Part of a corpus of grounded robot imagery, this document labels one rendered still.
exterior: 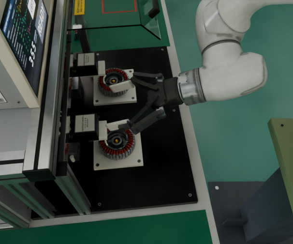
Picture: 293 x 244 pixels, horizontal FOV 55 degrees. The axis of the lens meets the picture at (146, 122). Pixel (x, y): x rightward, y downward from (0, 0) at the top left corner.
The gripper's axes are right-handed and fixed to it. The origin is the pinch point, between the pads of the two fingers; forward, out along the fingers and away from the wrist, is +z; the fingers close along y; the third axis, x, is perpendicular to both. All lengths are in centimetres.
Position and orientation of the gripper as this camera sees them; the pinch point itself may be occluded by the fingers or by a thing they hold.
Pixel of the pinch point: (112, 106)
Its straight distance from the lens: 81.7
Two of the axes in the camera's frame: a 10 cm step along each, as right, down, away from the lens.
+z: -9.3, 2.0, 3.2
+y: -0.1, 8.4, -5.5
